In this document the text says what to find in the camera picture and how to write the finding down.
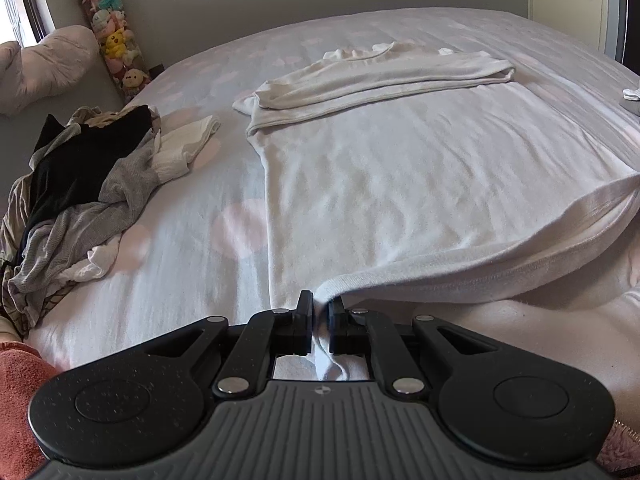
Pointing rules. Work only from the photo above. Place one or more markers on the white socks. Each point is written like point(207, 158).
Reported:
point(632, 94)

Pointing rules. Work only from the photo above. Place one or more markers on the black wall socket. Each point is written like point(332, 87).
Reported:
point(157, 66)

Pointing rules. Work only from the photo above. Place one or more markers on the hanging plush toy holder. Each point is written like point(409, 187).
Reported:
point(117, 42)

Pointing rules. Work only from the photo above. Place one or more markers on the crumpled white garment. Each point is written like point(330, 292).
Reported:
point(97, 260)

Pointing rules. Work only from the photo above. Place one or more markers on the white folded garment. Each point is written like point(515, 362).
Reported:
point(187, 140)

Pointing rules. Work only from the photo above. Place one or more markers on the pile of unfolded clothes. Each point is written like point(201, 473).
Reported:
point(15, 200)

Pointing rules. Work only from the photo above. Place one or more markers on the black garment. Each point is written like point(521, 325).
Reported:
point(75, 170)

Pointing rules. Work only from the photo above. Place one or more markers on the white knit sweater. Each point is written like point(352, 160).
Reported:
point(400, 185)

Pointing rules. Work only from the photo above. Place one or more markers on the grey garment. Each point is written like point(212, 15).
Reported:
point(125, 185)

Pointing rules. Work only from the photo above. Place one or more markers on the person's pink fleece jacket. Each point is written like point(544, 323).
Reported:
point(622, 452)

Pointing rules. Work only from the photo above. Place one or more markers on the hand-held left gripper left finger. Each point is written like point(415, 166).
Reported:
point(305, 327)

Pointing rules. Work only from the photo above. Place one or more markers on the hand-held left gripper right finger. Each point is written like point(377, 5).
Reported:
point(336, 330)

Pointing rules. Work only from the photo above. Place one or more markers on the window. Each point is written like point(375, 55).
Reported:
point(20, 5)

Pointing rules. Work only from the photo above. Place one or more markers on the bed with pink-dotted sheet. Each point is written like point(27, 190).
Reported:
point(210, 185)

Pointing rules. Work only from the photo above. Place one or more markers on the coral towel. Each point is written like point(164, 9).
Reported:
point(22, 400)

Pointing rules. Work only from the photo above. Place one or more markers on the pink pillow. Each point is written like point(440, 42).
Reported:
point(45, 70)

